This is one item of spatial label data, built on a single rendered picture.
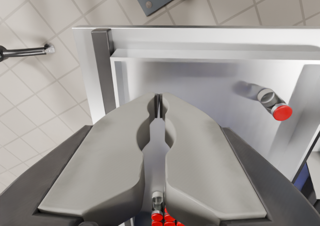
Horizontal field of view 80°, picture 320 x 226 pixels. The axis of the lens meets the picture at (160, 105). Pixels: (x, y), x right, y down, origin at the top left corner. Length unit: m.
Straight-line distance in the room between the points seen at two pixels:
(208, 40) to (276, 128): 0.17
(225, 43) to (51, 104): 1.36
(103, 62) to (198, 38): 0.12
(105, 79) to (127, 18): 0.91
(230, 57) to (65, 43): 1.13
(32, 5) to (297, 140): 1.27
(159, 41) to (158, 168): 0.22
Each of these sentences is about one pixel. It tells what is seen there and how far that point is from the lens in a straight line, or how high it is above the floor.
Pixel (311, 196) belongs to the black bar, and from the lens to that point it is 0.46.
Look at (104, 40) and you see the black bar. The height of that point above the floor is 0.90.
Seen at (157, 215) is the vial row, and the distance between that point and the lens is 0.38.
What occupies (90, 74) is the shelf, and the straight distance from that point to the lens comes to 0.27.
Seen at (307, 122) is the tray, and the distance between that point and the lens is 0.33.
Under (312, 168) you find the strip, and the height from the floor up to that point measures 0.90.
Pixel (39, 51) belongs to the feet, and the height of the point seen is 0.08.
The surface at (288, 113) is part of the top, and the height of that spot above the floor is 0.93.
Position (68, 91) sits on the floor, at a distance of 1.40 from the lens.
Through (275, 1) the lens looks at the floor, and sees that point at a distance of 1.25.
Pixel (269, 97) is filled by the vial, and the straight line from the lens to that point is 0.27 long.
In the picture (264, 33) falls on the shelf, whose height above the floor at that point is 0.88.
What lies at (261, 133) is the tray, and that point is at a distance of 0.34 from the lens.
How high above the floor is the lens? 1.12
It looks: 59 degrees down
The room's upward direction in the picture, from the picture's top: 177 degrees counter-clockwise
